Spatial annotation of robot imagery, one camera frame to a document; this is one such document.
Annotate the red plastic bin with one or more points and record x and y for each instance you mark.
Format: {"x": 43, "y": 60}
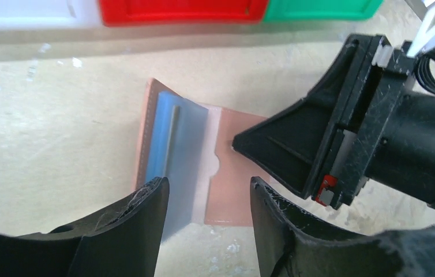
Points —
{"x": 129, "y": 13}

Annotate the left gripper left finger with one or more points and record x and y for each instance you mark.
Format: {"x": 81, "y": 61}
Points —
{"x": 121, "y": 239}

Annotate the white plastic bin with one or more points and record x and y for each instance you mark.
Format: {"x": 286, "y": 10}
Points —
{"x": 18, "y": 15}

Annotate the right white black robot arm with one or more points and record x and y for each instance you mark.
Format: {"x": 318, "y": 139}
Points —
{"x": 405, "y": 158}

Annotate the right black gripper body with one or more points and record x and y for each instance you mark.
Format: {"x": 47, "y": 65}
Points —
{"x": 369, "y": 93}

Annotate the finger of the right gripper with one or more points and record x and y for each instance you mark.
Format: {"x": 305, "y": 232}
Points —
{"x": 357, "y": 48}
{"x": 286, "y": 144}

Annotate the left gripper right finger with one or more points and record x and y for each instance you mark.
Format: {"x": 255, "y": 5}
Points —
{"x": 293, "y": 242}

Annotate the green plastic bin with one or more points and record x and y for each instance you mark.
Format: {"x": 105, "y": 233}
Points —
{"x": 293, "y": 10}

